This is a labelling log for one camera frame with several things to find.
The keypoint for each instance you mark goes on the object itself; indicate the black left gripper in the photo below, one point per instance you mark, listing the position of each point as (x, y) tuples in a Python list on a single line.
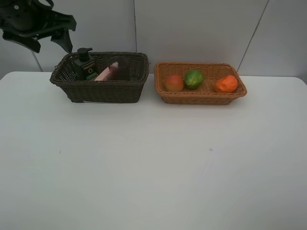
[(22, 19)]

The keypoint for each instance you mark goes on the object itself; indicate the dark green pump soap bottle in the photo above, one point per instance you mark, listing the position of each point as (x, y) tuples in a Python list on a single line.
[(85, 65)]

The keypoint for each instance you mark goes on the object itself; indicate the pink dish soap bottle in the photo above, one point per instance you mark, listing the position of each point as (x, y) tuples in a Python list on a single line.
[(107, 73)]

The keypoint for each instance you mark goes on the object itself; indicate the translucent purple plastic cup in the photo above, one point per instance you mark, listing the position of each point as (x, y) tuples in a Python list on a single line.
[(118, 68)]

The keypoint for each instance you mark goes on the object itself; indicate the red yellow peach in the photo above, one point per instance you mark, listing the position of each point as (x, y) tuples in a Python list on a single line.
[(174, 83)]

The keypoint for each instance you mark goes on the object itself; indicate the green lime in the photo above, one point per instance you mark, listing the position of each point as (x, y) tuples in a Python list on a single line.
[(193, 79)]

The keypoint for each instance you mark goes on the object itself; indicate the orange tangerine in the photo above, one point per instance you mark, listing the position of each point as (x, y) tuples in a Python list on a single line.
[(227, 84)]

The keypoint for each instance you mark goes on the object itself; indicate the dark brown wicker basket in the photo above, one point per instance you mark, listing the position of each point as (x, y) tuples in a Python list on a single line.
[(127, 88)]

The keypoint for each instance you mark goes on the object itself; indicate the orange wicker basket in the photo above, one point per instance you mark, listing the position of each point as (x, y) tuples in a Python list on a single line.
[(206, 94)]

